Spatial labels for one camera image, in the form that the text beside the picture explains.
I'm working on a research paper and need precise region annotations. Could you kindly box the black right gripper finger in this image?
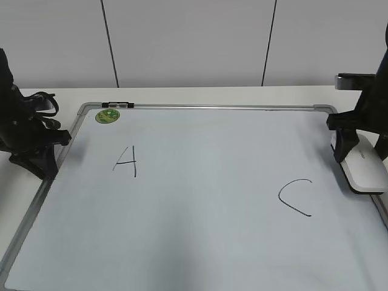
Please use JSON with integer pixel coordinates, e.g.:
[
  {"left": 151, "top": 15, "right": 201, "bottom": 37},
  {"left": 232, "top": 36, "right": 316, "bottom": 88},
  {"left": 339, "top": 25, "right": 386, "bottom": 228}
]
[
  {"left": 334, "top": 128, "right": 360, "bottom": 162},
  {"left": 374, "top": 134, "right": 388, "bottom": 161}
]

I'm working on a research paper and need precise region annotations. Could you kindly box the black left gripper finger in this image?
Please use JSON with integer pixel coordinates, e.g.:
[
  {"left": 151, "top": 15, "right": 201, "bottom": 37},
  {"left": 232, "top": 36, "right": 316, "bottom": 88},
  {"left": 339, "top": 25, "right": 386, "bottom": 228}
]
[{"left": 9, "top": 145, "right": 58, "bottom": 179}]

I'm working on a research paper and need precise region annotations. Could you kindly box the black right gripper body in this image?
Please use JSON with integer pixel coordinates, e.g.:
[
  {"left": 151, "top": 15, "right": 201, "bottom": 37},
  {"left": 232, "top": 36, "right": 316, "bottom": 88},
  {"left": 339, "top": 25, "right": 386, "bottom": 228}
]
[{"left": 327, "top": 73, "right": 387, "bottom": 135}]

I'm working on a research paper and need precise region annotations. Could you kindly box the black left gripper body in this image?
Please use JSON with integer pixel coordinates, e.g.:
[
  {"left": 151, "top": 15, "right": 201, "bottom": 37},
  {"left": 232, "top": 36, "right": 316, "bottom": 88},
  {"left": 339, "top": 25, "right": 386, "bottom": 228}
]
[{"left": 1, "top": 86, "right": 72, "bottom": 153}]

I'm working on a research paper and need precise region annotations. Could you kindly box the white whiteboard eraser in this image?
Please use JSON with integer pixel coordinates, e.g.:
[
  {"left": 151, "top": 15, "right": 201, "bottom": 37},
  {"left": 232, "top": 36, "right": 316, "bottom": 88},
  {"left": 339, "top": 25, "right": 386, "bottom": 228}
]
[{"left": 340, "top": 135, "right": 387, "bottom": 195}]

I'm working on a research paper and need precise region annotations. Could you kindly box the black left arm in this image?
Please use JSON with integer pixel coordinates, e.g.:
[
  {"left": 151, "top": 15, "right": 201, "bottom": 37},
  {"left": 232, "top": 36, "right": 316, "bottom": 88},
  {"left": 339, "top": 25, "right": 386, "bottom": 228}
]
[{"left": 1, "top": 50, "right": 72, "bottom": 179}]

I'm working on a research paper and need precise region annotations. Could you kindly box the green round magnet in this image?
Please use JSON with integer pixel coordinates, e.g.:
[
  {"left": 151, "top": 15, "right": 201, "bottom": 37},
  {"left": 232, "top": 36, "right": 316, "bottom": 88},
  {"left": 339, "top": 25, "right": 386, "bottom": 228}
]
[{"left": 95, "top": 109, "right": 120, "bottom": 124}]

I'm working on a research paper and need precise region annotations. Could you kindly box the white framed whiteboard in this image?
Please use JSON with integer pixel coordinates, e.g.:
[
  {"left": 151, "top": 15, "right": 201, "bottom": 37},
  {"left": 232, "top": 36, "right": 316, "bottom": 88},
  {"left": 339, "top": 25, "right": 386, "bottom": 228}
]
[{"left": 1, "top": 103, "right": 387, "bottom": 290}]

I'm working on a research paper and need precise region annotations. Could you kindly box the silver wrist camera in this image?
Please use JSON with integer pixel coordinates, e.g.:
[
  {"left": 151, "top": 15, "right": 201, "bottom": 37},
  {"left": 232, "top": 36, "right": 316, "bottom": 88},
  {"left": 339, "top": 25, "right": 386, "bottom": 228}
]
[{"left": 335, "top": 73, "right": 375, "bottom": 91}]

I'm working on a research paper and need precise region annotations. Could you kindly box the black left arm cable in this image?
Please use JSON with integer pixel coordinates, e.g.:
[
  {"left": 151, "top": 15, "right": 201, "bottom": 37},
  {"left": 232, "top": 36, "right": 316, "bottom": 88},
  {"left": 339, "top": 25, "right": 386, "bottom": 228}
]
[{"left": 21, "top": 93, "right": 61, "bottom": 130}]

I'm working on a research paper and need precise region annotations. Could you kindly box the black marker on board frame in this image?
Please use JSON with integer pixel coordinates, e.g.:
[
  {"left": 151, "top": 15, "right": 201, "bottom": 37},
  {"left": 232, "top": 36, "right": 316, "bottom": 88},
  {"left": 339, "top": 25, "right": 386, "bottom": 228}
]
[{"left": 101, "top": 102, "right": 135, "bottom": 109}]

